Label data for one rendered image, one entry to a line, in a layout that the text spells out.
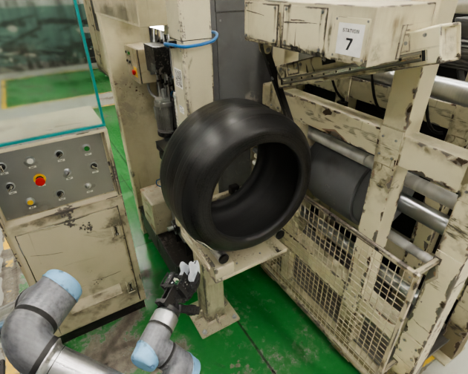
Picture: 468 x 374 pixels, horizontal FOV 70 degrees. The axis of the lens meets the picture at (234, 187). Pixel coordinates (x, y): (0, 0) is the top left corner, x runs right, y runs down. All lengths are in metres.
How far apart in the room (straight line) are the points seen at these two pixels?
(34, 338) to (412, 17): 1.24
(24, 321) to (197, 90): 0.96
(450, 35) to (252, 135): 0.59
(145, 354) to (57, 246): 1.06
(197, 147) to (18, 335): 0.67
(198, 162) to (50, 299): 0.55
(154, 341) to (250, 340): 1.26
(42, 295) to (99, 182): 0.93
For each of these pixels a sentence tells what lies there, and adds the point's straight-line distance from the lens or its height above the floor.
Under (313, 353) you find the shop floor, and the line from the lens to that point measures 2.20.
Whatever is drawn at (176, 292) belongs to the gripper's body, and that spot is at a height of 1.04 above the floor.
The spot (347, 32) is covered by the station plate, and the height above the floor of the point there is 1.72.
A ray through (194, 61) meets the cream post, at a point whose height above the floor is 1.58.
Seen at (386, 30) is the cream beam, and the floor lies 1.72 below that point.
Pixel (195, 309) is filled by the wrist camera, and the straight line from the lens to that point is 1.15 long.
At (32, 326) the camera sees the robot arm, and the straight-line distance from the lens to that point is 0.97.
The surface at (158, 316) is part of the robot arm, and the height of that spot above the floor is 1.04.
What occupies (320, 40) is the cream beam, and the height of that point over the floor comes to 1.69.
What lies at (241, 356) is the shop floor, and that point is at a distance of 2.15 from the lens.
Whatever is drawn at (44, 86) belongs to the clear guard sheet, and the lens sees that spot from 1.63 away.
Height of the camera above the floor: 1.84
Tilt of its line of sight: 32 degrees down
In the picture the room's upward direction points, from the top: 1 degrees counter-clockwise
